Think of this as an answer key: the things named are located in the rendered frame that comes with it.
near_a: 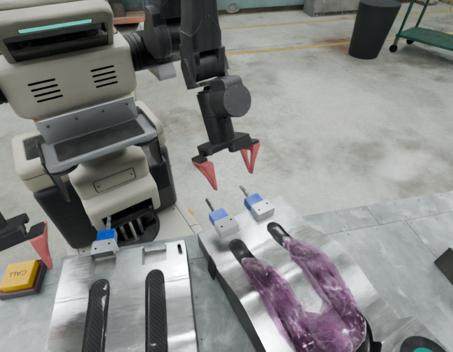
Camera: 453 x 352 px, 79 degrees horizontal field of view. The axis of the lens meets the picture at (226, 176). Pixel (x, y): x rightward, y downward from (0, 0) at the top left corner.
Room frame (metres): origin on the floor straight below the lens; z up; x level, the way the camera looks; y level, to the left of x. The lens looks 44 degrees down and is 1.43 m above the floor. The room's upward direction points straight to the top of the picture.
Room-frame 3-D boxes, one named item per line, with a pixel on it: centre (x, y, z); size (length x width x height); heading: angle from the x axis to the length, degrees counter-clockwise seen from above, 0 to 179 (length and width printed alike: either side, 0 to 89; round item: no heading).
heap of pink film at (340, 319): (0.23, -0.15, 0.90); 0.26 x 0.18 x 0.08; 29
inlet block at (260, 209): (0.49, -0.07, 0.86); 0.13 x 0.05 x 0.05; 29
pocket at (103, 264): (0.29, 0.26, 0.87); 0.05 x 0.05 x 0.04; 11
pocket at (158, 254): (0.31, 0.16, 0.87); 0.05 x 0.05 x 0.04; 11
